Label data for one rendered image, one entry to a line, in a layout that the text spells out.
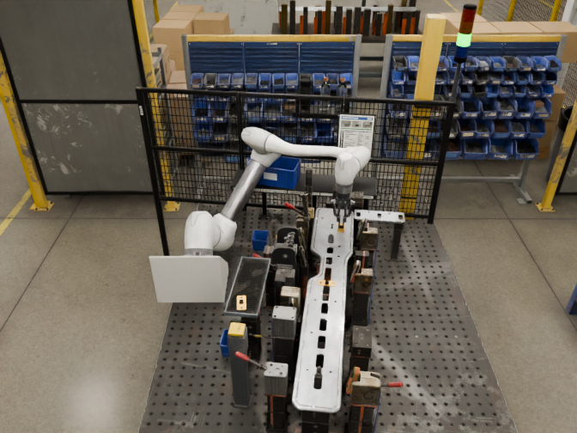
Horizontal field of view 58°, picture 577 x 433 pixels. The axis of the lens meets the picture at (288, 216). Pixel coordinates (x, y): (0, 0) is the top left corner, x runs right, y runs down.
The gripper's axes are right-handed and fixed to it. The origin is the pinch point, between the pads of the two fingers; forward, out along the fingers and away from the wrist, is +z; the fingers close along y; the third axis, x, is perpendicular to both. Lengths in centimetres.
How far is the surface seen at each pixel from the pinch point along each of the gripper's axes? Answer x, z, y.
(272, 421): 109, 28, 23
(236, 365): 98, 7, 39
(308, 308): 65, 4, 12
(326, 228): 1.4, 4.6, 7.9
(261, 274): 62, -11, 34
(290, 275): 52, -3, 22
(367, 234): 8.2, 1.7, -14.6
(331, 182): -44.4, 1.7, 7.6
